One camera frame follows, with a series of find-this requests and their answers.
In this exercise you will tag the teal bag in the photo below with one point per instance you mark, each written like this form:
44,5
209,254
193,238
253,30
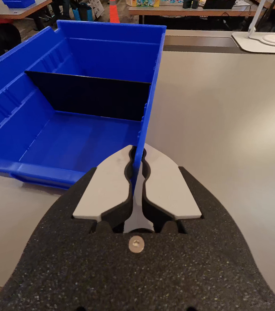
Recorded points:
82,12

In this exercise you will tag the grey desk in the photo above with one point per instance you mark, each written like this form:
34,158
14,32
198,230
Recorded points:
225,145

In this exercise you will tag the long grey table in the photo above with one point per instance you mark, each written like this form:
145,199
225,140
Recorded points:
176,10

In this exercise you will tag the orange traffic cone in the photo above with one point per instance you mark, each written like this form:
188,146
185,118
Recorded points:
114,12

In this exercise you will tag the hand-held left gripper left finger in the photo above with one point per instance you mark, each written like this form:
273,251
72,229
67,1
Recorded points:
103,192

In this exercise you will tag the large blue plastic bin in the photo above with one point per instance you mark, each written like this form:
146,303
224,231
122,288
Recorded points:
79,138

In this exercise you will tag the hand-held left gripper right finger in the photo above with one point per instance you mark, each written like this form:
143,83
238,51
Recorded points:
169,192

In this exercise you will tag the black bin divider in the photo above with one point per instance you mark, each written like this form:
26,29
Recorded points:
91,97

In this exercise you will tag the black laptop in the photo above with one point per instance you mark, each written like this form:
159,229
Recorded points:
218,4

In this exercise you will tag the white printed sign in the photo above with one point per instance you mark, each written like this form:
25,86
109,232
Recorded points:
97,7

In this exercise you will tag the small blue bin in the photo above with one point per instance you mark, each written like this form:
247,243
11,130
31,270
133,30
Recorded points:
18,3

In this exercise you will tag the colourful toy boxes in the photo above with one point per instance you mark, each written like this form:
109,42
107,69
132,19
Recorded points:
146,3

